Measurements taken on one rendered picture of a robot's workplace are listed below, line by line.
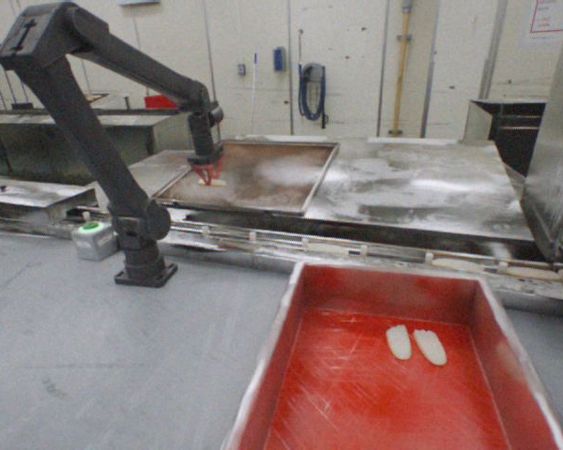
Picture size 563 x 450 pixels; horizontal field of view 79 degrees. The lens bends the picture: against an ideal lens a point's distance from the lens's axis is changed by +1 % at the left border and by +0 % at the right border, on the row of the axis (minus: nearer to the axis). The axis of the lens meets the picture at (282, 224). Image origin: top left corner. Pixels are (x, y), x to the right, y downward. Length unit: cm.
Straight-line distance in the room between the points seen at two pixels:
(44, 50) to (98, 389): 50
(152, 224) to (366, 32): 393
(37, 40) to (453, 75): 382
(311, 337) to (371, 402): 15
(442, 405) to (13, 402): 61
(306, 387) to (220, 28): 474
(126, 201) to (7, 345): 33
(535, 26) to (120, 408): 147
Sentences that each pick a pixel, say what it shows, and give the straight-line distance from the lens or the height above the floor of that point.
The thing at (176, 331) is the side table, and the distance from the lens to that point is 69.
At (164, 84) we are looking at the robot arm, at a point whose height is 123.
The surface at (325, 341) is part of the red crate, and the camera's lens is 62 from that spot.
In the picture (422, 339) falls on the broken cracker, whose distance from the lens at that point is 64.
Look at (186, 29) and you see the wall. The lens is 528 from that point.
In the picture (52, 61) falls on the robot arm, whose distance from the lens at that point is 65.
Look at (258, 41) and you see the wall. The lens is 480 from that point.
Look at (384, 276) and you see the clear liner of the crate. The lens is 63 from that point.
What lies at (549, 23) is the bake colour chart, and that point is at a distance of 148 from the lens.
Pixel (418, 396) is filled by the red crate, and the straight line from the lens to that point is 57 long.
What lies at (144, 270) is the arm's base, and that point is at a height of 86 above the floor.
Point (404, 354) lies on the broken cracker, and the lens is 61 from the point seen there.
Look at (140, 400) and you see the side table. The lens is 60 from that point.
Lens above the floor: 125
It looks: 25 degrees down
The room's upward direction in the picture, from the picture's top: 3 degrees counter-clockwise
